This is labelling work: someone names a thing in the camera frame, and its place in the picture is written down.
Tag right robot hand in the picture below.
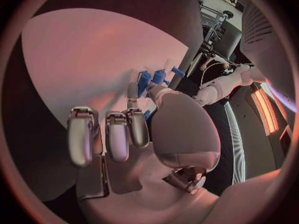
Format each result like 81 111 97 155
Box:
66 81 222 224

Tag white cable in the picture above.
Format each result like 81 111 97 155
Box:
200 62 236 85

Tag dark screen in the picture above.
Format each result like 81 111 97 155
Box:
218 19 243 58

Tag white task board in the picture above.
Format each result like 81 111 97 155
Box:
20 8 189 202

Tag blue cylinder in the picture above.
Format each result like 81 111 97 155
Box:
152 69 168 86
137 70 153 99

